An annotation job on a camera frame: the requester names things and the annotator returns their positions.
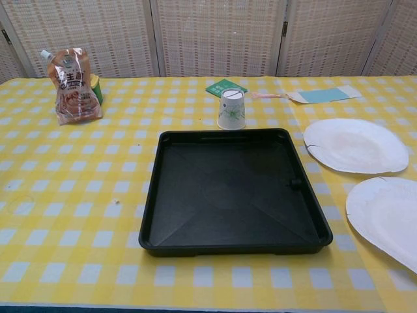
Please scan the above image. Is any white paper plate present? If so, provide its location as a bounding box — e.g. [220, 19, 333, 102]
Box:
[303, 118, 410, 174]
[345, 176, 417, 275]

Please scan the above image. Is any black square plastic tray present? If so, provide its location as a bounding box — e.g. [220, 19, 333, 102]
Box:
[138, 127, 334, 258]

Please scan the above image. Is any upturned floral paper cup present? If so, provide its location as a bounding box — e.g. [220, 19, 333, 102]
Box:
[216, 88, 246, 130]

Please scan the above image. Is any green foil packet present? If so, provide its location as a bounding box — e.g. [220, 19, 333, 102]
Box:
[205, 78, 249, 98]

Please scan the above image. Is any pink bookmark tassel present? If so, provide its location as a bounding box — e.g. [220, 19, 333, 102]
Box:
[250, 91, 289, 100]

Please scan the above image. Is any woven folding screen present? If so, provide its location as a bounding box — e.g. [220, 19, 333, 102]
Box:
[0, 0, 417, 79]

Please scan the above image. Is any yellow checked tablecloth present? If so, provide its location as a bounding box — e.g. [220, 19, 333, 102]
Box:
[280, 76, 417, 313]
[0, 76, 387, 313]

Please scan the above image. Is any cream bookmark with blue panel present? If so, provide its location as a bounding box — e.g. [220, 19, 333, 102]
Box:
[286, 85, 363, 105]

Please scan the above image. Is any green and yellow sponge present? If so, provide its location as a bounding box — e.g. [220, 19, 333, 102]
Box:
[90, 74, 104, 105]

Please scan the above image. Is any brown sauce spout pouch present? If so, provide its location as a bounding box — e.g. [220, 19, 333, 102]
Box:
[40, 48, 103, 126]

